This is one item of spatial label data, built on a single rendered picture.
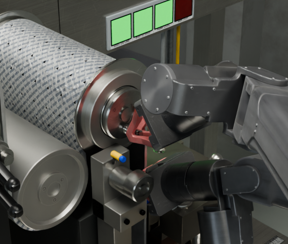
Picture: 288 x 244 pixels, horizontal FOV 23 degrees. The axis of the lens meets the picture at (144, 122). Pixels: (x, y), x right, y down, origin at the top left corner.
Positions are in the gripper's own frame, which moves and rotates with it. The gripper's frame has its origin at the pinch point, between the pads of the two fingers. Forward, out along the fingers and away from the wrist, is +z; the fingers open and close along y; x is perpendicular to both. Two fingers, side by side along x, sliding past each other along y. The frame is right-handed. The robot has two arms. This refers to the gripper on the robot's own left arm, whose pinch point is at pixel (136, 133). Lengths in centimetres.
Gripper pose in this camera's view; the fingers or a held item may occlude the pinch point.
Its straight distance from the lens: 96.5
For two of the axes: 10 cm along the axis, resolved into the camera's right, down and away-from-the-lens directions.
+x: -4.3, -9.0, 0.5
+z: -5.9, 3.2, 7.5
